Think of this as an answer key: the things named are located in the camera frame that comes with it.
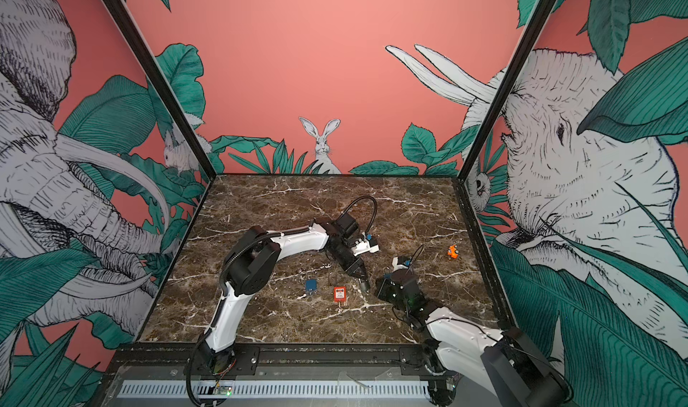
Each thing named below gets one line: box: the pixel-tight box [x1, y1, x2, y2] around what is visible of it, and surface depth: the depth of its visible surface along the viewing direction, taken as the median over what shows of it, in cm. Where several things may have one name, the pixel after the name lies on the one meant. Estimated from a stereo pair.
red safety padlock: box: [333, 285, 347, 303], surface depth 87 cm
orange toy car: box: [447, 244, 459, 260], surface depth 97 cm
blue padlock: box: [305, 278, 317, 296], surface depth 90 cm
